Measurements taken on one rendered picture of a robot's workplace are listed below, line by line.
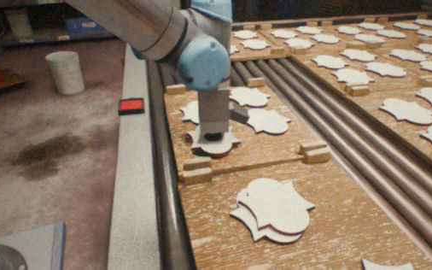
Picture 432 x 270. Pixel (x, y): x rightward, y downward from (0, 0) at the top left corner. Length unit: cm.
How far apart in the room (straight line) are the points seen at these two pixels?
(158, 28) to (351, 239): 44
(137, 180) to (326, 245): 39
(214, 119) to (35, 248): 41
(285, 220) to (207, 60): 29
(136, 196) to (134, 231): 9
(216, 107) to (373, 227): 36
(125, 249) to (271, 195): 27
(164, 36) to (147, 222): 34
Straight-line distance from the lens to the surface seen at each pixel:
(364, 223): 60
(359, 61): 137
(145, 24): 39
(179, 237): 55
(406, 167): 82
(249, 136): 76
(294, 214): 55
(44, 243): 65
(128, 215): 61
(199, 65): 41
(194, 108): 86
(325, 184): 65
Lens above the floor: 135
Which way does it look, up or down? 33 degrees down
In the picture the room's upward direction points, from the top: straight up
